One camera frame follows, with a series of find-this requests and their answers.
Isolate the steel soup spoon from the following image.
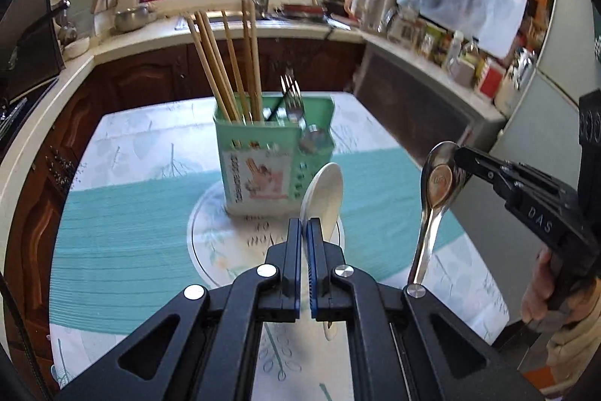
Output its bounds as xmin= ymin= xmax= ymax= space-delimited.
xmin=408 ymin=141 xmax=465 ymax=285

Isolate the white ceramic spoon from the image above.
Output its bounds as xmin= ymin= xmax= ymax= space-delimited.
xmin=299 ymin=162 xmax=345 ymax=342

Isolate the dark bamboo chopstick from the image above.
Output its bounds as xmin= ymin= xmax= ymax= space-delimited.
xmin=242 ymin=0 xmax=255 ymax=121

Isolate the light bamboo chopstick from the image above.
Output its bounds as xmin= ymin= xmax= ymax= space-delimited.
xmin=249 ymin=0 xmax=263 ymax=122

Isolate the steel fork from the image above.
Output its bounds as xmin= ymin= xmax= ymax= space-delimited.
xmin=281 ymin=73 xmax=305 ymax=123

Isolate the beige bamboo chopstick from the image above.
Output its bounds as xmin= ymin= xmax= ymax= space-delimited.
xmin=221 ymin=10 xmax=252 ymax=123

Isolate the brown bamboo chopstick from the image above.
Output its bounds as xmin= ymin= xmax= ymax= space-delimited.
xmin=183 ymin=14 xmax=234 ymax=121

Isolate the tan bamboo chopstick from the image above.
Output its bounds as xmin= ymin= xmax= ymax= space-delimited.
xmin=195 ymin=11 xmax=242 ymax=122

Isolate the pale bamboo chopstick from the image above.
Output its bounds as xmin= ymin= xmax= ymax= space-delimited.
xmin=201 ymin=11 xmax=242 ymax=123

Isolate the wooden handled steel spoon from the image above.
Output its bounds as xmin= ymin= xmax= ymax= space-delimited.
xmin=299 ymin=124 xmax=330 ymax=154

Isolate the black chopstick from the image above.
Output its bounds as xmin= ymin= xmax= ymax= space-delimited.
xmin=267 ymin=95 xmax=286 ymax=122

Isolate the dark kitchen cabinet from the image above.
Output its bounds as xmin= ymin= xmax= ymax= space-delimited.
xmin=4 ymin=35 xmax=494 ymax=383

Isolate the right hand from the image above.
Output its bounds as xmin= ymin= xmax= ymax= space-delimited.
xmin=521 ymin=247 xmax=600 ymax=325

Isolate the white refrigerator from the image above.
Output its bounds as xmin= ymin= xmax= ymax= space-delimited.
xmin=452 ymin=0 xmax=600 ymax=342

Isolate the floral teal tablecloth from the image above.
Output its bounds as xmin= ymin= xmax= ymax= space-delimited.
xmin=49 ymin=94 xmax=508 ymax=400

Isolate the red label jar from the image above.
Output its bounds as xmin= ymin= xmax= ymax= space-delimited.
xmin=476 ymin=58 xmax=505 ymax=100

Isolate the green tableware holder box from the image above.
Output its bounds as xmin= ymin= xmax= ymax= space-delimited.
xmin=214 ymin=94 xmax=335 ymax=216

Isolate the steel kettle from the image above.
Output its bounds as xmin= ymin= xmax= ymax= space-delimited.
xmin=344 ymin=0 xmax=396 ymax=33

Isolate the steel bowl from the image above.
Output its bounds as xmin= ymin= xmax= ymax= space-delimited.
xmin=114 ymin=4 xmax=157 ymax=33

